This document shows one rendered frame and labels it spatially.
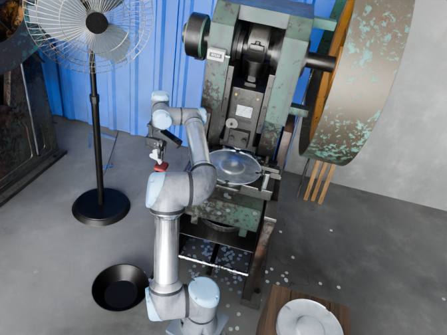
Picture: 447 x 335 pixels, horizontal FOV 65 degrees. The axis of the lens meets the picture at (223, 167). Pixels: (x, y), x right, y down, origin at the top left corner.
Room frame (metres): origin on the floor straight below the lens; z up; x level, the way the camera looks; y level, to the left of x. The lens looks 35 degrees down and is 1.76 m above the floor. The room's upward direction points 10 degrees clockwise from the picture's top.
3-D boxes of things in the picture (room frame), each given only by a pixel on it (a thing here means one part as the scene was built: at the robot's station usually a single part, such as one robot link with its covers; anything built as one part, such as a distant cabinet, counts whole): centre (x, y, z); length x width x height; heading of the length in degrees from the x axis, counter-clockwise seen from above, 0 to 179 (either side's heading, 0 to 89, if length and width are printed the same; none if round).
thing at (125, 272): (1.15, 0.43, 0.04); 0.30 x 0.30 x 0.07
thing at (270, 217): (1.67, -0.34, 0.45); 0.92 x 0.12 x 0.90; 174
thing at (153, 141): (1.37, 0.33, 0.92); 0.09 x 0.08 x 0.12; 84
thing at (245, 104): (1.52, -0.05, 1.04); 0.17 x 0.15 x 0.30; 174
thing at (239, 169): (1.44, -0.04, 0.78); 0.29 x 0.29 x 0.01
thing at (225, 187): (1.39, -0.04, 0.72); 0.25 x 0.14 x 0.14; 174
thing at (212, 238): (1.57, -0.06, 0.31); 0.43 x 0.42 x 0.01; 84
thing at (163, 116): (1.28, 0.27, 1.07); 0.11 x 0.11 x 0.08; 18
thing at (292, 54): (1.71, -0.07, 0.83); 0.79 x 0.43 x 1.34; 174
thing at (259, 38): (1.56, -0.06, 1.27); 0.21 x 0.12 x 0.34; 174
